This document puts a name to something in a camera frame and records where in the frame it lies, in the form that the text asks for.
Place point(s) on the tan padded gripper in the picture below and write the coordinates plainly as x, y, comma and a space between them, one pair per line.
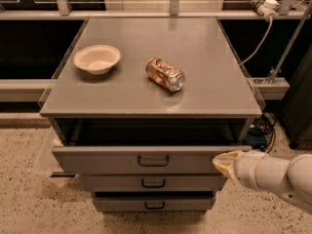
246, 168

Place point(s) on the grey top drawer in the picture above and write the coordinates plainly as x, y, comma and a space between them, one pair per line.
122, 160

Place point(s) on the grey drawer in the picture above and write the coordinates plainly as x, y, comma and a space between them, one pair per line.
122, 160
136, 204
132, 183

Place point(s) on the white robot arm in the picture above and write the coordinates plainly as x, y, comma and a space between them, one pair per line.
289, 180

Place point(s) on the grey middle drawer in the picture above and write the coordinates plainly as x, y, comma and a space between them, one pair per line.
132, 183

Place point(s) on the grey drawer cabinet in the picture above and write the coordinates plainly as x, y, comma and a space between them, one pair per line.
143, 105

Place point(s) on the grey bottom drawer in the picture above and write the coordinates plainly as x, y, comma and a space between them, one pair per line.
136, 204

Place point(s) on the blue box on floor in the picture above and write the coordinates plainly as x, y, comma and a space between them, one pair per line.
255, 139

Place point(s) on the dark cabinet at right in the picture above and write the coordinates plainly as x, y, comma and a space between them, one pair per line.
296, 115

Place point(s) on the crushed gold soda can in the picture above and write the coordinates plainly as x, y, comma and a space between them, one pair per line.
165, 75

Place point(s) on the white power strip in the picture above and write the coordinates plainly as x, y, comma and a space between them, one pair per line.
264, 8

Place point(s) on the white paper bowl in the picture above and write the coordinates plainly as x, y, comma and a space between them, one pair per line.
97, 59

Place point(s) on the black middle drawer handle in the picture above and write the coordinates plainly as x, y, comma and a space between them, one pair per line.
153, 183

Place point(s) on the black drawer handle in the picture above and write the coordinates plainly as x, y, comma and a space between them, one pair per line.
153, 161
153, 183
154, 205

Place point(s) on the black top drawer handle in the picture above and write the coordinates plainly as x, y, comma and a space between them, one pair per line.
153, 161

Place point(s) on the black bottom drawer handle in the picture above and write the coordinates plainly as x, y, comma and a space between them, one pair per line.
154, 205

